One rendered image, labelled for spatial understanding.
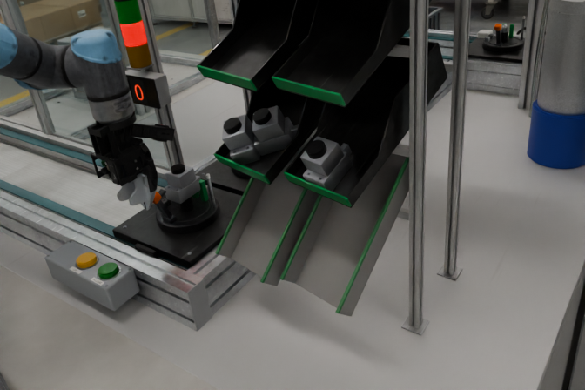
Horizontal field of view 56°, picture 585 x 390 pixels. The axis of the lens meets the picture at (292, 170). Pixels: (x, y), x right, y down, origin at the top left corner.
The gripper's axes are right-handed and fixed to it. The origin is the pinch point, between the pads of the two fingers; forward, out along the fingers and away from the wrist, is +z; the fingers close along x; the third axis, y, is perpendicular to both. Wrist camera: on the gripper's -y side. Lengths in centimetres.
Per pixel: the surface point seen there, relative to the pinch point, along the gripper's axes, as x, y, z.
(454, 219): 53, -29, 6
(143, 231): -5.1, -0.2, 9.2
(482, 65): 26, -126, 11
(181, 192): 2.1, -7.1, 1.3
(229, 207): 6.2, -16.0, 9.2
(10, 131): -94, -21, 11
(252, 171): 30.1, 0.1, -14.7
